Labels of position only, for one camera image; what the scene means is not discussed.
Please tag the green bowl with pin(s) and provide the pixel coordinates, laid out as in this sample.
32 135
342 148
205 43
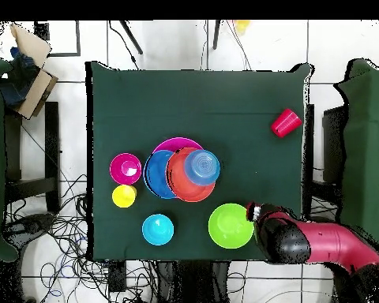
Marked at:
229 225

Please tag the blue straight-sided bowl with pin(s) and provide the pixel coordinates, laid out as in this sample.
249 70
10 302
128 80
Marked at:
202 167

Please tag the orange bowl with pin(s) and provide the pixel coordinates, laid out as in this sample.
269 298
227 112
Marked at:
180 186

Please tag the small ribbed light blue bowl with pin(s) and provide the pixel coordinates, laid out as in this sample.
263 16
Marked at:
158 229

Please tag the red cup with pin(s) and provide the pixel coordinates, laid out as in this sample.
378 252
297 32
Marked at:
285 123

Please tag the large blue bowl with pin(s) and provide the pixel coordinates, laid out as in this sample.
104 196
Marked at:
156 176

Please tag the large magenta bowl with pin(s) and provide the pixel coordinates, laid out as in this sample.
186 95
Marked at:
177 143

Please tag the small crimson bowl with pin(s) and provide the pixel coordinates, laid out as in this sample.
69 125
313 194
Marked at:
125 169

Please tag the grey robot base foot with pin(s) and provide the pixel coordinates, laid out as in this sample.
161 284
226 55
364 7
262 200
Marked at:
28 225

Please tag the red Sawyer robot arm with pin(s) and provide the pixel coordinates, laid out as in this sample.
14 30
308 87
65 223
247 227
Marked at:
328 243

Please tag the yellow cup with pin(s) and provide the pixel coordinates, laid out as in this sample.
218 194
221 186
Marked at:
123 196

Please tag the dark green tablecloth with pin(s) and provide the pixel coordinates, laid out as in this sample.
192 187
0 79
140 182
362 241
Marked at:
202 91

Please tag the black floor box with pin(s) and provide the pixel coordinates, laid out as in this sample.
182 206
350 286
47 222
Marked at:
117 277

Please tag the black tripod leg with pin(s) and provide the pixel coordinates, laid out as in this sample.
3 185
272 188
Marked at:
216 34
131 36

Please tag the yellow object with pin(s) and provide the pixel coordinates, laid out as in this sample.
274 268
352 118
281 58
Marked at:
241 25

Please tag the cardboard box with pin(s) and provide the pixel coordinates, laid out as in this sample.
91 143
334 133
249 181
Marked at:
34 91

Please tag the dark blue cloth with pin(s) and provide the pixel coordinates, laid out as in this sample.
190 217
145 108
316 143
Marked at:
19 79

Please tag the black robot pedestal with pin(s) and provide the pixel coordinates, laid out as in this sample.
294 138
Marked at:
192 284

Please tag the black stool frame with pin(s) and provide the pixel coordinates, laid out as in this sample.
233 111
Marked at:
52 142

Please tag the black square frame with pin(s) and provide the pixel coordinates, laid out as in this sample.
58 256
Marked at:
78 38

